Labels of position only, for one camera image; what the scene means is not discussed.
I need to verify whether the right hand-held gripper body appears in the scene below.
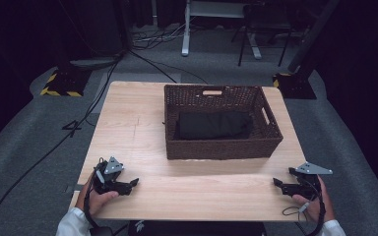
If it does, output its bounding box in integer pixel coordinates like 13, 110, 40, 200
281, 161, 335, 201

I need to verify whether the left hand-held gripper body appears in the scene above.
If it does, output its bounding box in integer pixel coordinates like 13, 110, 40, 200
92, 155, 135, 197

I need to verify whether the brown woven wicker basket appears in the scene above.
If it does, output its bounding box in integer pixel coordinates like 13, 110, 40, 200
163, 84, 284, 161

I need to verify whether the dark cloth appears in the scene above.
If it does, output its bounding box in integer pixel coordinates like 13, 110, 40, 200
173, 111, 254, 141

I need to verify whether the person's left hand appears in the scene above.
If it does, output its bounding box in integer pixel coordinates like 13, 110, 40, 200
76, 181, 120, 218

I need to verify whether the person's right hand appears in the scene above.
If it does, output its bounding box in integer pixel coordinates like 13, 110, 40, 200
291, 176, 337, 224

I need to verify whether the person's dark clothing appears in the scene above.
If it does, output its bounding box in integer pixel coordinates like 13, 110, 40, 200
127, 219, 268, 236

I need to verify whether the black yellow striped stand base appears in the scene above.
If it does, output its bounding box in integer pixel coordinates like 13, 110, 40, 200
39, 67, 93, 98
272, 72, 318, 100

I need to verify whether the slanted dark metal stand pole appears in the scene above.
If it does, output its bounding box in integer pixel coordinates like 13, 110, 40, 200
287, 0, 342, 74

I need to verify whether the black chair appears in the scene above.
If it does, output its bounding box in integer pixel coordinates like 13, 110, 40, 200
230, 2, 293, 68

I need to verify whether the thin looped cable grey plug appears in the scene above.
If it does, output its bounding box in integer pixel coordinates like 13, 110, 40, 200
282, 200, 311, 218

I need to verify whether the thick black gripper cable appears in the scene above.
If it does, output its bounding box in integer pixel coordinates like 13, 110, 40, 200
83, 158, 114, 236
303, 178, 328, 236

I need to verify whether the long black floor cable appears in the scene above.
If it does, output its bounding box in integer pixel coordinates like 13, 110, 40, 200
0, 52, 126, 236

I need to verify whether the thin black floor cable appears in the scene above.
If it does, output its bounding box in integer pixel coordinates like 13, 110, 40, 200
127, 48, 209, 86

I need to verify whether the bundle of floor cables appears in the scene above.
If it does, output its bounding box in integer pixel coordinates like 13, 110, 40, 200
131, 23, 191, 51

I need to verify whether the white desk frame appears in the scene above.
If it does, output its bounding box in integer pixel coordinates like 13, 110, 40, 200
181, 0, 264, 61

